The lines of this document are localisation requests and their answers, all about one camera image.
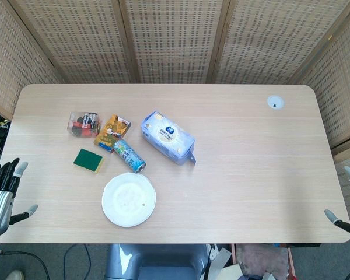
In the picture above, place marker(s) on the white paper plate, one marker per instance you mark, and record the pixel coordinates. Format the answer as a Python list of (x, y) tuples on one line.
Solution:
[(128, 201)]

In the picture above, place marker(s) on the pink cloth in box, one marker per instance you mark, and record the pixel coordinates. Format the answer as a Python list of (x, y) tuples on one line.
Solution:
[(262, 259)]

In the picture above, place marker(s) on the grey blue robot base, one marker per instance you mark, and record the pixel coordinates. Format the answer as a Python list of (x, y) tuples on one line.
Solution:
[(157, 262)]

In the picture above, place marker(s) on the woven wooden screen panel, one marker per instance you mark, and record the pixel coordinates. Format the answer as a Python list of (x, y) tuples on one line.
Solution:
[(175, 38), (11, 58), (81, 38), (338, 87), (274, 38)]

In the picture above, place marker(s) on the blue green drink can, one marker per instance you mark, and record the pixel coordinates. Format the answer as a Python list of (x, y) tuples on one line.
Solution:
[(129, 155)]

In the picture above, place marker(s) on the beige shoe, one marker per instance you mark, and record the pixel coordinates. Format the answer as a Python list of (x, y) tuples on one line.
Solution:
[(15, 275)]

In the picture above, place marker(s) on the blue tissue pack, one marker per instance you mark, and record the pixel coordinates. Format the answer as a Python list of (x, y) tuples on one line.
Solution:
[(167, 135)]

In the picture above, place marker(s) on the yellow orange carton box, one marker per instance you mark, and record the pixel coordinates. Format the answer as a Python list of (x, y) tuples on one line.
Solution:
[(111, 131)]

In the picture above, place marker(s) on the clear box with red sweets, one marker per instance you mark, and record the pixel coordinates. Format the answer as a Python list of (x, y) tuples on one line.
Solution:
[(83, 124)]

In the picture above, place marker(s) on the green yellow sponge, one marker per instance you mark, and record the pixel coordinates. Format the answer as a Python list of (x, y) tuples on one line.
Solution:
[(87, 160)]

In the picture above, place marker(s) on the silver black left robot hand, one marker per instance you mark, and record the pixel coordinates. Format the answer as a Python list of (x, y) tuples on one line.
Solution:
[(0, 208)]

